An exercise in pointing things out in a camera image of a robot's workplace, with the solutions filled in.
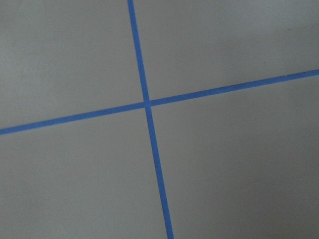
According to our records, blue tape grid lines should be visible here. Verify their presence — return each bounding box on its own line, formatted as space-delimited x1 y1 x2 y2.
0 0 319 239

